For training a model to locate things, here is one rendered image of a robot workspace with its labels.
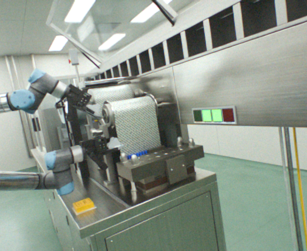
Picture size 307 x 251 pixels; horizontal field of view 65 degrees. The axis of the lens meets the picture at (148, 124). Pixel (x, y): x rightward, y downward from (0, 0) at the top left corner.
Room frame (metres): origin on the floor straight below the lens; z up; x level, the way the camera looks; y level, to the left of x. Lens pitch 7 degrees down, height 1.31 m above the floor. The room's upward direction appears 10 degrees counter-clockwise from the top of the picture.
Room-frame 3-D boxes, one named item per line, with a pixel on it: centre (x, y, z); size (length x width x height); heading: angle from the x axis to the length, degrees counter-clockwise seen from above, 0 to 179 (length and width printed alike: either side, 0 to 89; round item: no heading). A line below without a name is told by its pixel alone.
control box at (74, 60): (1.70, 0.44, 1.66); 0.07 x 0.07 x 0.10; 14
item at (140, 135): (1.21, 0.06, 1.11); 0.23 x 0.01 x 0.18; 119
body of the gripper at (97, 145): (1.10, 0.27, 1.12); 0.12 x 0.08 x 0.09; 119
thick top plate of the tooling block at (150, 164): (1.13, -0.03, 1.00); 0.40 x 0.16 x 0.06; 119
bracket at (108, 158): (1.22, 0.25, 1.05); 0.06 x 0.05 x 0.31; 119
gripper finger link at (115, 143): (1.13, 0.17, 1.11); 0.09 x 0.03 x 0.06; 118
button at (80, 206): (0.95, 0.32, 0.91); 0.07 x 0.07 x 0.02; 29
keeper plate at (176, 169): (1.05, -0.09, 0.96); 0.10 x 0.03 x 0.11; 119
